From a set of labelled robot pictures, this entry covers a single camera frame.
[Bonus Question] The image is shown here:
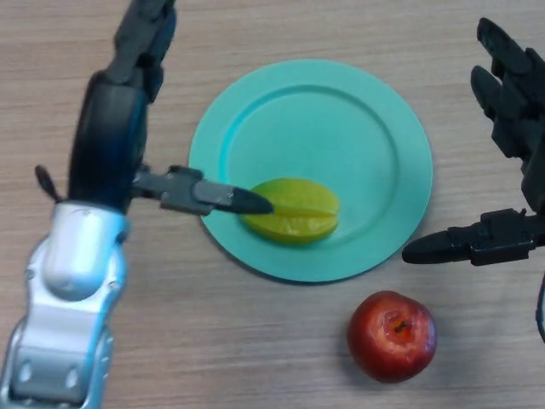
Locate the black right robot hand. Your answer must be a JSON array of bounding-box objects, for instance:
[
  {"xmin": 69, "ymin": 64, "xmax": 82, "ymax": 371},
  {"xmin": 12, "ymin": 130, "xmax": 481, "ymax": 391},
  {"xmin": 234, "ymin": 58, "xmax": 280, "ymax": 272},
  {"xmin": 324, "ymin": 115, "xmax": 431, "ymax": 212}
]
[{"xmin": 402, "ymin": 16, "xmax": 545, "ymax": 266}]

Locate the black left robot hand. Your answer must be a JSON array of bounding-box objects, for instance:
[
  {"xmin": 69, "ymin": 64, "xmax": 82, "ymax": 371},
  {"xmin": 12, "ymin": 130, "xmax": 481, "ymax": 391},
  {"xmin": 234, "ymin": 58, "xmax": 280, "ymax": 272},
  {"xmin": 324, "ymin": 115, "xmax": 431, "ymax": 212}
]
[{"xmin": 67, "ymin": 0, "xmax": 273, "ymax": 216}]

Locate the yellow starfruit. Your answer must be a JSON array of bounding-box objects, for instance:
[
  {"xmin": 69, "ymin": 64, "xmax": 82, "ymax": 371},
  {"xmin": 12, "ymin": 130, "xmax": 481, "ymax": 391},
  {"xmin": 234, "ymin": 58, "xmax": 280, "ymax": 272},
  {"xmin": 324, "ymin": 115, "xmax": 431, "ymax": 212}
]
[{"xmin": 238, "ymin": 178, "xmax": 341, "ymax": 247}]

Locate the teal green round plate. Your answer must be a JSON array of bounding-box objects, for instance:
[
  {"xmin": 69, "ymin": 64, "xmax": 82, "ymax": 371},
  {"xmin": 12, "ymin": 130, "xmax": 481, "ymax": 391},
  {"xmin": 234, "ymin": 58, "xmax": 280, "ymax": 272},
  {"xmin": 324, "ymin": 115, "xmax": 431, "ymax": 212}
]
[{"xmin": 188, "ymin": 58, "xmax": 434, "ymax": 285}]

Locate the red apple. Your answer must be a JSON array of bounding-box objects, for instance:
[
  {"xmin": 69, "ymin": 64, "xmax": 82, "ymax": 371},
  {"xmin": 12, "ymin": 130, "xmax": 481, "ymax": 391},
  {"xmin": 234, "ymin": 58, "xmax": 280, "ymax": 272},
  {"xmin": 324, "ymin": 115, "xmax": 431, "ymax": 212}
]
[{"xmin": 347, "ymin": 290, "xmax": 438, "ymax": 383}]

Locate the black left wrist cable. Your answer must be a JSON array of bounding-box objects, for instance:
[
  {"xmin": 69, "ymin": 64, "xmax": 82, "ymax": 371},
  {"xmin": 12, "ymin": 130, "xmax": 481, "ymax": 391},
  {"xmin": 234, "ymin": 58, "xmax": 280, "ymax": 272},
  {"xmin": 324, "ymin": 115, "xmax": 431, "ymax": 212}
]
[{"xmin": 34, "ymin": 165, "xmax": 66, "ymax": 202}]

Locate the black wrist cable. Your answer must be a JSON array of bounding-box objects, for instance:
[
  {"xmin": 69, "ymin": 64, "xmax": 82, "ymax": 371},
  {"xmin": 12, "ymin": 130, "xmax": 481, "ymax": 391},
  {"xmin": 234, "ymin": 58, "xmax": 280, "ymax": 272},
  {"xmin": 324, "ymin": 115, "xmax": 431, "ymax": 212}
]
[
  {"xmin": 34, "ymin": 165, "xmax": 66, "ymax": 202},
  {"xmin": 534, "ymin": 272, "xmax": 545, "ymax": 344}
]

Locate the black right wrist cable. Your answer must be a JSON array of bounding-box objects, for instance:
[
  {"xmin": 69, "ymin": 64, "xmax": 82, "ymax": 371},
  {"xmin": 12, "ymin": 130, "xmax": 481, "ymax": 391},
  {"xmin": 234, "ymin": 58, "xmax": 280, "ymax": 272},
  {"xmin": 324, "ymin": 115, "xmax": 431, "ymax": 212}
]
[{"xmin": 534, "ymin": 272, "xmax": 545, "ymax": 344}]

